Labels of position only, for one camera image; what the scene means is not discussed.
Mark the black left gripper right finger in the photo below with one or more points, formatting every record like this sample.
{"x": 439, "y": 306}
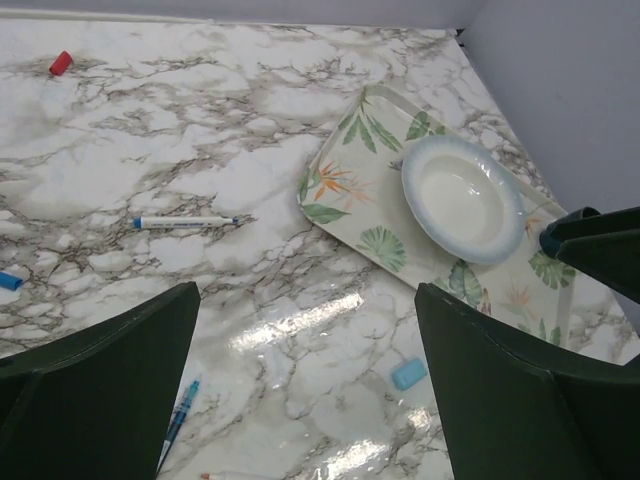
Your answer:
{"x": 513, "y": 406}

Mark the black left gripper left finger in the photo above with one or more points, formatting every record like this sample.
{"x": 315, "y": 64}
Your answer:
{"x": 97, "y": 404}

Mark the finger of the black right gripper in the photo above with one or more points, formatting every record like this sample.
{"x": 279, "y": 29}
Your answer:
{"x": 611, "y": 255}

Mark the blue marker cap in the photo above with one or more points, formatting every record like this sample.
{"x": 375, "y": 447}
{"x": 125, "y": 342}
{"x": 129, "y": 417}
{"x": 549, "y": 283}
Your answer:
{"x": 10, "y": 282}

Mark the white marker blue end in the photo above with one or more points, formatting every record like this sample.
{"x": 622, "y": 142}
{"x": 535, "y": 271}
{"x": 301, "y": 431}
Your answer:
{"x": 167, "y": 222}

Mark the red marker cap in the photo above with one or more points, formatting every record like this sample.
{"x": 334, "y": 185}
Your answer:
{"x": 61, "y": 64}

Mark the white marker red tip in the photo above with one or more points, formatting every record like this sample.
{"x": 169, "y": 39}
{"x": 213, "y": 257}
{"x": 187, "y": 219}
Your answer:
{"x": 229, "y": 475}

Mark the blue transparent gel pen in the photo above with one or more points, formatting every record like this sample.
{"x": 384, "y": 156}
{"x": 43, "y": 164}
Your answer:
{"x": 177, "y": 420}

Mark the dark blue mug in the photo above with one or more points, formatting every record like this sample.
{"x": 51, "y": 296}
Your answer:
{"x": 572, "y": 226}

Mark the light blue eraser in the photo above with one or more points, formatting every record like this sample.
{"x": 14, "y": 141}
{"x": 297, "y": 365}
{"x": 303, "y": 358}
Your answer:
{"x": 408, "y": 374}

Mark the white plate blue rim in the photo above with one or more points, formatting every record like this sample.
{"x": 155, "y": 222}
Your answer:
{"x": 463, "y": 199}

